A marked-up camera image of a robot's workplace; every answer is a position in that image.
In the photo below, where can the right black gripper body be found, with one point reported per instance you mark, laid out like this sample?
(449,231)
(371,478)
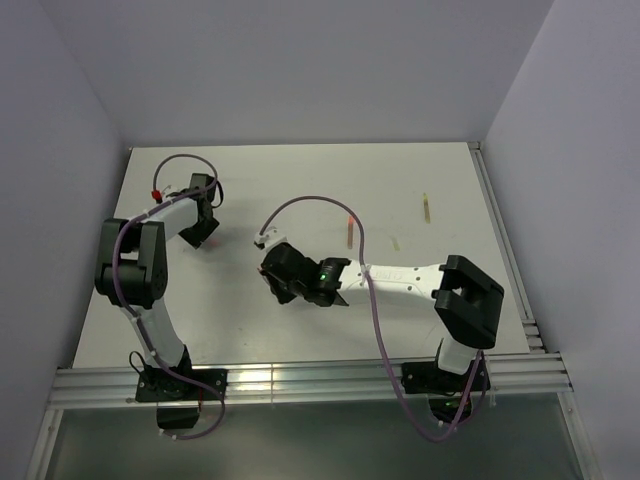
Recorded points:
(285,292)

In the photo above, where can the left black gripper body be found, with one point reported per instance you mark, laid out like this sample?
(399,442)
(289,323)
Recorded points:
(197,233)

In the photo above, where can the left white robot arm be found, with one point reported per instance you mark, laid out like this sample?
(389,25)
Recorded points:
(132,267)

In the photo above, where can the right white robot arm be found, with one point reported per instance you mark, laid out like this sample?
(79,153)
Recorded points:
(467,301)

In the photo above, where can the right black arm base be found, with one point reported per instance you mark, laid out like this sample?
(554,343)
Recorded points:
(426,378)

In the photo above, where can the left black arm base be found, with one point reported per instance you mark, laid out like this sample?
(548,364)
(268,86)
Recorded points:
(179,402)

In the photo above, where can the yellow pen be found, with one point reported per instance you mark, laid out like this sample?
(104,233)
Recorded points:
(426,208)

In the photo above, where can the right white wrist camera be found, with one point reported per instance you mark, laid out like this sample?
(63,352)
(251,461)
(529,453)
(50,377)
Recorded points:
(268,239)

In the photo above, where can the aluminium rail frame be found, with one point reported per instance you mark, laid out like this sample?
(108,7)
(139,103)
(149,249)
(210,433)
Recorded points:
(315,392)

